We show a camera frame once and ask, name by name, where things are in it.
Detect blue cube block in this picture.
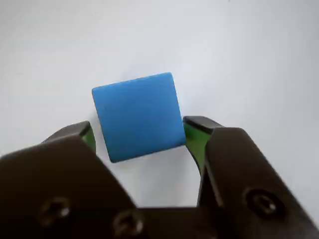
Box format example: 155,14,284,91
91,72,186,164

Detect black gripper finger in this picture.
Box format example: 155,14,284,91
0,121,150,239
183,116,319,239

